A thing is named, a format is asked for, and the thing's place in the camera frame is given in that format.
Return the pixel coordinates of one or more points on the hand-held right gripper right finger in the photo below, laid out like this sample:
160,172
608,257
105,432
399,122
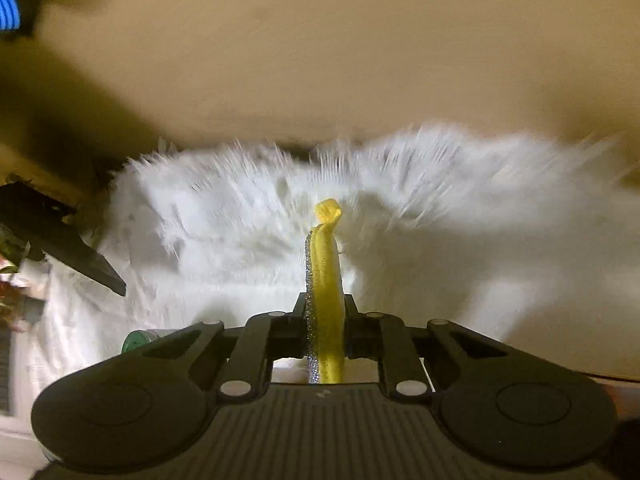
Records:
350,330

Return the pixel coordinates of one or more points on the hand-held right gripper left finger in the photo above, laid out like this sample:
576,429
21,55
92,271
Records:
300,327

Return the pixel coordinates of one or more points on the yellow sponge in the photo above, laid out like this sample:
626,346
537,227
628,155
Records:
327,280

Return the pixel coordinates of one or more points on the white fringed blanket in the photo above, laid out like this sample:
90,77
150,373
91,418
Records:
450,260

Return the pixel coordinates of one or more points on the green lid glass jar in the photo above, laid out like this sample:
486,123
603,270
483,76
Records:
137,341

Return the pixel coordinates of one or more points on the black monitor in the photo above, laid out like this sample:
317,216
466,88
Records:
55,240

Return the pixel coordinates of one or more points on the pink printed tissue pack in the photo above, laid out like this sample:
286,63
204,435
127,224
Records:
10,260

